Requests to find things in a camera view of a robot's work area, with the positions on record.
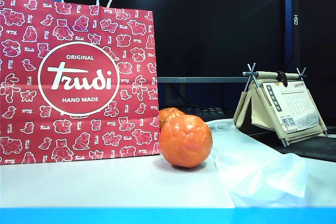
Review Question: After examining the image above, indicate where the glossy orange fruit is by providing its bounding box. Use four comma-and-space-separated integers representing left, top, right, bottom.
158, 107, 186, 131
159, 114, 213, 169

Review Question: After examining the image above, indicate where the red Trudi paper bag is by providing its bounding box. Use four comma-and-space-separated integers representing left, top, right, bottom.
0, 0, 160, 166

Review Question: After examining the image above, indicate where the white plastic bag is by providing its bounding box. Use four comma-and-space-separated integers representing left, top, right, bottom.
204, 118, 336, 208

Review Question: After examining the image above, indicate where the black mechanical keyboard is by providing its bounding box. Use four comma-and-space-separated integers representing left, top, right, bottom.
180, 105, 235, 123

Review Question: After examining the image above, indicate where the black AOC monitor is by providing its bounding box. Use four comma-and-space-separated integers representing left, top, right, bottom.
62, 0, 286, 108

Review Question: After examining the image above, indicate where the beige tent-shaped calendar stand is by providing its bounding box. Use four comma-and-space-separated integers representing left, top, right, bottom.
233, 62, 329, 148

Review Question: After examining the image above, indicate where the white calendar card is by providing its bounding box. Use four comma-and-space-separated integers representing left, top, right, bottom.
262, 80, 320, 134

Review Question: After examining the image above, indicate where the black mouse pad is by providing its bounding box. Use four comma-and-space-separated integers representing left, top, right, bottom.
249, 126, 336, 162

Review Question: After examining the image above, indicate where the black HSD monitor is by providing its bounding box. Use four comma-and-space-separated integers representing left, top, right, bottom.
290, 0, 336, 128

